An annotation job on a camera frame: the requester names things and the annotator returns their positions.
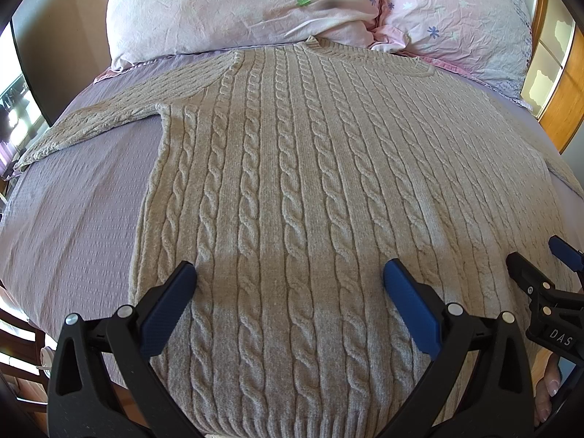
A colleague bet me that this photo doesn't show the lilac textured bed sheet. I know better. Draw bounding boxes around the lilac textured bed sheet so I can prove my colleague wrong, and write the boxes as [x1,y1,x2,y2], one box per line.
[0,51,584,389]

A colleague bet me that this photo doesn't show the pink floral pillow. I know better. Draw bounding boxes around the pink floral pillow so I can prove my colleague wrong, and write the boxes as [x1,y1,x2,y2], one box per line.
[371,0,533,103]

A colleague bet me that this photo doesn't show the white floral pillow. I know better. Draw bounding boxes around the white floral pillow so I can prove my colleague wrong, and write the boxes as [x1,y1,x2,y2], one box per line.
[106,0,380,71]

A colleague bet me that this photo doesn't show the wooden headboard frame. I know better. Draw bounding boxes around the wooden headboard frame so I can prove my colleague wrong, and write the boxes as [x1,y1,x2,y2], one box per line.
[522,0,583,152]

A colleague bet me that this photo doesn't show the person's right hand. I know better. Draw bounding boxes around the person's right hand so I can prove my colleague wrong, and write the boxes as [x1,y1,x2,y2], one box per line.
[534,354,561,426]

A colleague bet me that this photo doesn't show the beige cable knit sweater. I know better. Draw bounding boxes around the beige cable knit sweater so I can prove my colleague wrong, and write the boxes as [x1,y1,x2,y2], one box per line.
[13,35,583,438]

